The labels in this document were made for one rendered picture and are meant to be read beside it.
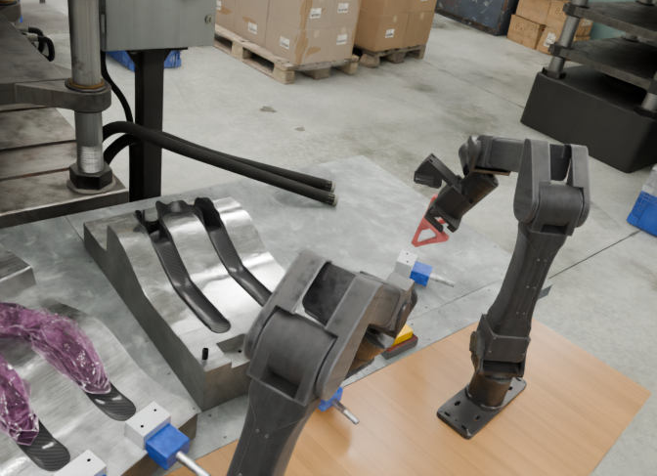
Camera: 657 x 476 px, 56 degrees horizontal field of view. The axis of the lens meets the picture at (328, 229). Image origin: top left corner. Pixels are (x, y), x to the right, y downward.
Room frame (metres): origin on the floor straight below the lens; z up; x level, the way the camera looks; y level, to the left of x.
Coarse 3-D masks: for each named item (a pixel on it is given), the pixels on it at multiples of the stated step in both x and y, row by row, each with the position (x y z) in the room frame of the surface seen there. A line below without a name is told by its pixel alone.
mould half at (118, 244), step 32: (96, 224) 1.01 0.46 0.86; (128, 224) 0.93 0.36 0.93; (192, 224) 0.97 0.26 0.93; (224, 224) 1.00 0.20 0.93; (96, 256) 0.96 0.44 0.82; (128, 256) 0.85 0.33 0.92; (192, 256) 0.91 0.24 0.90; (256, 256) 0.97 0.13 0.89; (128, 288) 0.85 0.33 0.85; (160, 288) 0.82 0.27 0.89; (224, 288) 0.86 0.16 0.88; (160, 320) 0.76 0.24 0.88; (192, 320) 0.76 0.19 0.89; (160, 352) 0.76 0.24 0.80; (192, 352) 0.69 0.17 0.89; (192, 384) 0.68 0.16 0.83; (224, 384) 0.68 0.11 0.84
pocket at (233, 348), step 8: (240, 336) 0.74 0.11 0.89; (216, 344) 0.71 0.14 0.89; (224, 344) 0.73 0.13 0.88; (232, 344) 0.74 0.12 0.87; (240, 344) 0.75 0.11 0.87; (224, 352) 0.73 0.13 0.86; (232, 352) 0.73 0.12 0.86; (240, 352) 0.74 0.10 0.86; (232, 360) 0.71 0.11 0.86; (240, 360) 0.72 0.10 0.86; (248, 360) 0.71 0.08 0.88
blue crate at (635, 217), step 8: (640, 192) 3.28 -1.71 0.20; (640, 200) 3.25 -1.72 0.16; (648, 200) 3.23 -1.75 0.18; (656, 200) 3.20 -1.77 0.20; (640, 208) 3.24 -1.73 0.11; (648, 208) 3.21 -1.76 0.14; (656, 208) 3.19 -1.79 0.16; (632, 216) 3.25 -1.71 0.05; (640, 216) 3.23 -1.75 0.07; (648, 216) 3.20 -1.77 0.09; (656, 216) 3.18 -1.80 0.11; (632, 224) 3.25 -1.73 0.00; (640, 224) 3.22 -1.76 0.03; (648, 224) 3.19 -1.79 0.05; (656, 224) 3.16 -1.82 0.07; (648, 232) 3.17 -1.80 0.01; (656, 232) 3.15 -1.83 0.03
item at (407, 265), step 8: (400, 256) 1.12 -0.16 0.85; (408, 256) 1.12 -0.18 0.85; (416, 256) 1.13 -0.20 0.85; (400, 264) 1.10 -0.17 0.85; (408, 264) 1.09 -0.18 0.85; (416, 264) 1.12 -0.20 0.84; (424, 264) 1.13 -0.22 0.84; (400, 272) 1.10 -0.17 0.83; (408, 272) 1.09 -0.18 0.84; (416, 272) 1.09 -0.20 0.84; (424, 272) 1.10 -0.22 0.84; (416, 280) 1.09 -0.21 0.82; (424, 280) 1.09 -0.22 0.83; (432, 280) 1.10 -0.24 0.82; (440, 280) 1.09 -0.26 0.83; (448, 280) 1.10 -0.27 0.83
